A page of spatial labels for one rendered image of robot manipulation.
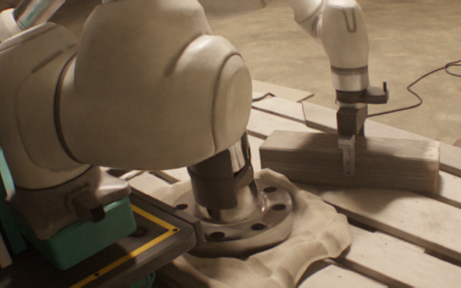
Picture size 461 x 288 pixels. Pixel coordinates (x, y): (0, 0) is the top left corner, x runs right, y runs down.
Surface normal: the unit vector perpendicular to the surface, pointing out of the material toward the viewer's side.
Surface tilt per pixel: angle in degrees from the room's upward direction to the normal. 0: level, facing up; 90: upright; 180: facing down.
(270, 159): 90
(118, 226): 90
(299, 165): 90
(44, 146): 98
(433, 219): 0
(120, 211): 90
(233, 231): 0
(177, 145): 108
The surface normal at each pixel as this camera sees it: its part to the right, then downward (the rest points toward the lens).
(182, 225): -0.12, -0.90
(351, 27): 0.15, 0.26
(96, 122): -0.35, 0.33
